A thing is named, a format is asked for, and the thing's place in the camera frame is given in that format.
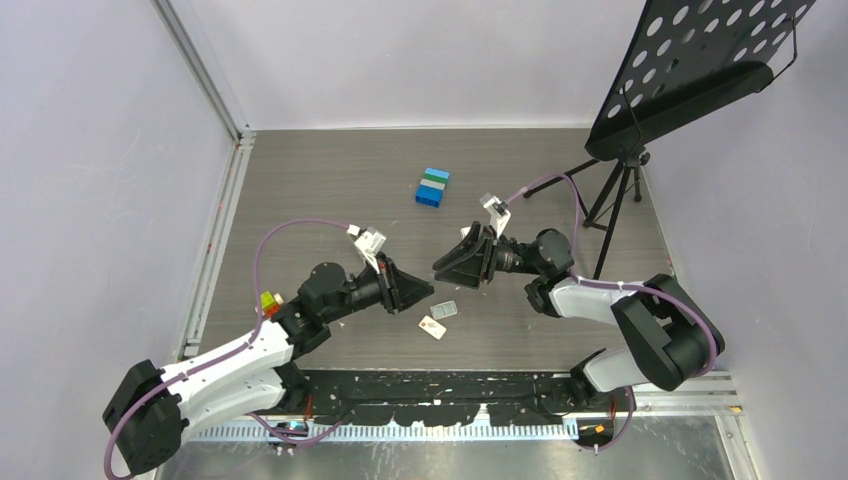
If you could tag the red yellow toy brick car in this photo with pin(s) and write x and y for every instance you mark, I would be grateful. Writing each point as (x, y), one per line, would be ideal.
(270, 303)

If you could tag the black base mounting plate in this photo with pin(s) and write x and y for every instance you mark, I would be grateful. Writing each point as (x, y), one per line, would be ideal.
(442, 398)

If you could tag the blue green toy brick stack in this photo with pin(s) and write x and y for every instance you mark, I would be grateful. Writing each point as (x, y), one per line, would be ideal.
(430, 191)

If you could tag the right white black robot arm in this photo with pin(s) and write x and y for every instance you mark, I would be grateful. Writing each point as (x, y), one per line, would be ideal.
(668, 338)

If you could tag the white staples box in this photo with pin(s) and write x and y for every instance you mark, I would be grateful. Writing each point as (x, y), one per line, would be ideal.
(432, 327)

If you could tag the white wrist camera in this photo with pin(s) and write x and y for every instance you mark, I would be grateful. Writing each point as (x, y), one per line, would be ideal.
(368, 243)
(499, 214)

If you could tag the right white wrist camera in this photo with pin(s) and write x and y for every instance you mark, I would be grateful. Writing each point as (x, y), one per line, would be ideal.
(499, 214)

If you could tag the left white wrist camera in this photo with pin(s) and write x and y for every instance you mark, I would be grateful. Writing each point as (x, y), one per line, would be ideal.
(368, 243)

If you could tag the clear staples tray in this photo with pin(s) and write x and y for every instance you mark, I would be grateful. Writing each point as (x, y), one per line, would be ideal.
(443, 310)

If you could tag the black music stand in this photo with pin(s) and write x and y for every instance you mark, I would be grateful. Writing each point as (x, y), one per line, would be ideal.
(686, 60)

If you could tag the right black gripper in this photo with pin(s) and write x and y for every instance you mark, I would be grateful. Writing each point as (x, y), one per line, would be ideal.
(472, 261)

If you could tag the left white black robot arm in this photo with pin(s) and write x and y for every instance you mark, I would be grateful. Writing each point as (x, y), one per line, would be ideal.
(154, 410)

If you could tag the aluminium frame rail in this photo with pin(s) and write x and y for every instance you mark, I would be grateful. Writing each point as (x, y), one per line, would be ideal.
(220, 133)

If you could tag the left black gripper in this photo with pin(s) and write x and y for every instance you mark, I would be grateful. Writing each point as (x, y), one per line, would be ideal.
(397, 289)

